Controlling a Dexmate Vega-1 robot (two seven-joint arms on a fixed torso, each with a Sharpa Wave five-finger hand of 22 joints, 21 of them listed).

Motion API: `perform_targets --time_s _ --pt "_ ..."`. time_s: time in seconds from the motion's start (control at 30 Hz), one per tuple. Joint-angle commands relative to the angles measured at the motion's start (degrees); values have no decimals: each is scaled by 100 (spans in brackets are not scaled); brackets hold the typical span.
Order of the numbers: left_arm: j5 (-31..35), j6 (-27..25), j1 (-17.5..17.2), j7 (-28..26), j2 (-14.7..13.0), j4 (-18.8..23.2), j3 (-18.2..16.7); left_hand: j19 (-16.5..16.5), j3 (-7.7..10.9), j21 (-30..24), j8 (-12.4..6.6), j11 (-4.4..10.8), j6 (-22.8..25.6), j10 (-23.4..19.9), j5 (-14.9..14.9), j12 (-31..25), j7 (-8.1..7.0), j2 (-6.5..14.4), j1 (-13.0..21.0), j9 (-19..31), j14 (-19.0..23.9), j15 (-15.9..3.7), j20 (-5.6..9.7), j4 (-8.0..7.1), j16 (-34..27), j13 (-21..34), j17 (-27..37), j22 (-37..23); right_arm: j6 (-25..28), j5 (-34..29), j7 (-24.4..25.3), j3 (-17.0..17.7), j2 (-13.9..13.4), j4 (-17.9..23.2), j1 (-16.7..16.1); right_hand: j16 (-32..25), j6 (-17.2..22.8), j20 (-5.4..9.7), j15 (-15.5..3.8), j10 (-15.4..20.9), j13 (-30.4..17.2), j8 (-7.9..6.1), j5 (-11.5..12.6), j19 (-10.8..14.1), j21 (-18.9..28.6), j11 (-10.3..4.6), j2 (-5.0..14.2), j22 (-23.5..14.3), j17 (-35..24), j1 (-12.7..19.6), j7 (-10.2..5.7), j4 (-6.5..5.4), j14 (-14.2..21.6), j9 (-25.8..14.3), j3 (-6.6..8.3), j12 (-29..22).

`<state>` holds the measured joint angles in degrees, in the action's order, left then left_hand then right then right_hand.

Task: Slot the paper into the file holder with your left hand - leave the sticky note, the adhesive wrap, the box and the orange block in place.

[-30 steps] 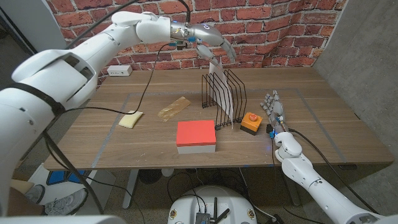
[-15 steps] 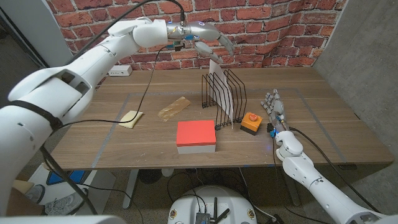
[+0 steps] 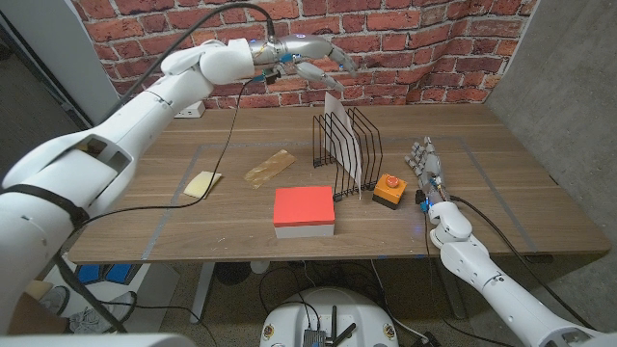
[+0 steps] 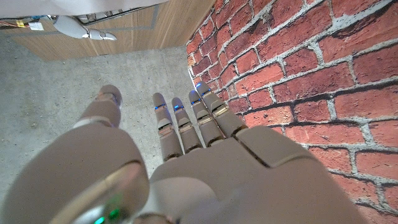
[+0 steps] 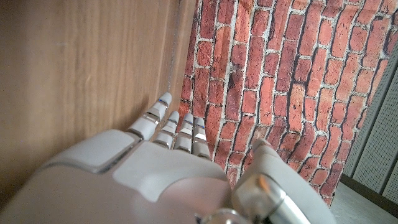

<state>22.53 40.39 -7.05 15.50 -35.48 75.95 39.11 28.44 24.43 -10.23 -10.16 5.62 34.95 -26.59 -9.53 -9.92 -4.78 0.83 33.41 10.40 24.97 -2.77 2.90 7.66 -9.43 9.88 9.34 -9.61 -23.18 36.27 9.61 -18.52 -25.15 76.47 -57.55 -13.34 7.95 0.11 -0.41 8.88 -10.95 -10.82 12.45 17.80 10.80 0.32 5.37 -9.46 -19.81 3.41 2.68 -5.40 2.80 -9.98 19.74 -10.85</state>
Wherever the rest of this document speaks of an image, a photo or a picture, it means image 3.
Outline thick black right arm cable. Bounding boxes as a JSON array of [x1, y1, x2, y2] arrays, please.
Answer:
[[448, 194, 597, 332]]

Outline brown trouser leg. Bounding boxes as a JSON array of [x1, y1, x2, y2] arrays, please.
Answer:
[[7, 291, 68, 334]]

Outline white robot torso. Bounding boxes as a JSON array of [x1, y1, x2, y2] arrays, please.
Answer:
[[0, 332, 617, 347]]

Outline grey tape outline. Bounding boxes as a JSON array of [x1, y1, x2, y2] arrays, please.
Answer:
[[141, 137, 539, 261]]

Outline grey electronics module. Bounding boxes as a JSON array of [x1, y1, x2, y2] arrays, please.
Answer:
[[302, 328, 327, 347]]

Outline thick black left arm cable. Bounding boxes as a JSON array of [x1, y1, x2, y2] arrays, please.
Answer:
[[50, 1, 277, 334]]

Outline tan translucent adhesive wrap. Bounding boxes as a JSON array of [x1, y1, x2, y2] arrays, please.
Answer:
[[243, 148, 298, 190]]

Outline red brick printed backdrop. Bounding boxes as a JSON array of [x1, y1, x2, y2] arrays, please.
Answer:
[[70, 0, 539, 141]]

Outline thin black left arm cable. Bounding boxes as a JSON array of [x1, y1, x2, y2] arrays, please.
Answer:
[[79, 76, 259, 227]]

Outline grey sneaker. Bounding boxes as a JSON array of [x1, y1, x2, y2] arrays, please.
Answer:
[[67, 291, 140, 334], [38, 285, 71, 317]]

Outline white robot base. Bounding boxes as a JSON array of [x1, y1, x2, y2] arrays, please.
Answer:
[[259, 287, 400, 347]]

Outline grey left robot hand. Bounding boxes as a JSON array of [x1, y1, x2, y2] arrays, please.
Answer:
[[249, 33, 360, 93]]

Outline red and white box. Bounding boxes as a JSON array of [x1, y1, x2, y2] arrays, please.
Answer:
[[272, 185, 336, 240]]

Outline white power strip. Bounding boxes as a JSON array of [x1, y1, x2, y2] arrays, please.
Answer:
[[173, 100, 207, 120]]

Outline tan cardboard box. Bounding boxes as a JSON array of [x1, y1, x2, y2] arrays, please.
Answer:
[[23, 279, 53, 301]]

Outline black wire file holder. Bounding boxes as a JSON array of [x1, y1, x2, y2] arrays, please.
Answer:
[[311, 106, 385, 203]]

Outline orange block with red button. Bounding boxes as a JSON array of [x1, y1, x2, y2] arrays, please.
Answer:
[[371, 173, 409, 211]]

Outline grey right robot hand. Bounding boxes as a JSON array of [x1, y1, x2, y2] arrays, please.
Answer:
[[404, 136, 452, 207]]

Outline white floor board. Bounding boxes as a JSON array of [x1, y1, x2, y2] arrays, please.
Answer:
[[42, 253, 180, 334]]

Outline blue floor pad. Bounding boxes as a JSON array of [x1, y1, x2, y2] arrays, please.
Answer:
[[75, 263, 103, 285], [104, 263, 142, 285]]

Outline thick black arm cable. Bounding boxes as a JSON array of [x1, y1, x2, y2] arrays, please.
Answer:
[[50, 1, 277, 334], [448, 194, 597, 332]]

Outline white paper sheet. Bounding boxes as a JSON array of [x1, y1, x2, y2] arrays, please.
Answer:
[[321, 91, 363, 188]]

